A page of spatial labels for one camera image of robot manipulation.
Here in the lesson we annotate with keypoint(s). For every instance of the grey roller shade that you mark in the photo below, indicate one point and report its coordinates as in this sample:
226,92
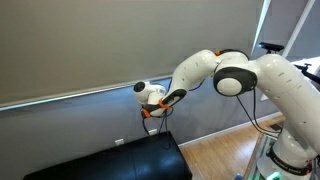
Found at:
100,40

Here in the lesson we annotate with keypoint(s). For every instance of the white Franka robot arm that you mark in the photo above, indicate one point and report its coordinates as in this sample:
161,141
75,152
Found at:
283,76

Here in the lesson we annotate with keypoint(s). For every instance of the bright side window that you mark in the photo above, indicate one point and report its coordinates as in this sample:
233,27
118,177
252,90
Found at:
301,23

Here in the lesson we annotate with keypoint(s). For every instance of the black table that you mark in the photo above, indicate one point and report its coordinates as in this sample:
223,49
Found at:
133,160

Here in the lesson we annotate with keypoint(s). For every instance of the white baseboard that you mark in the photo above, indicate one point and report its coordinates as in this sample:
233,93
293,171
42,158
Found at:
230,128

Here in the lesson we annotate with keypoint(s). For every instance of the robot mounting table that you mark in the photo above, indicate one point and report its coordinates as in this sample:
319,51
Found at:
253,160

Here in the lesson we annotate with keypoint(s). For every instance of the small blue object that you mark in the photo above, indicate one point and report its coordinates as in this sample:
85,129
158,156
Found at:
238,176

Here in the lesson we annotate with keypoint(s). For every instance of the dark floor vent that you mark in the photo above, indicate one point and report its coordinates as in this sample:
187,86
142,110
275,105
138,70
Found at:
275,127

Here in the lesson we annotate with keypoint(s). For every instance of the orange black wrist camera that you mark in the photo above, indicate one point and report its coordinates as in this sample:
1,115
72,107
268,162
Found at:
146,113

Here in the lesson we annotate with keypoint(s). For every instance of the white wall outlet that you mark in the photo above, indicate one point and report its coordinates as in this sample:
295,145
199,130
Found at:
152,131
119,142

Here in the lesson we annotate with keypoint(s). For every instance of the black camera on stand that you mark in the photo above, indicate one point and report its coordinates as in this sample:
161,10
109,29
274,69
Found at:
271,46

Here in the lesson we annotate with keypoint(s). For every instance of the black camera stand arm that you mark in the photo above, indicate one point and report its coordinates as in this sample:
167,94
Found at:
308,71

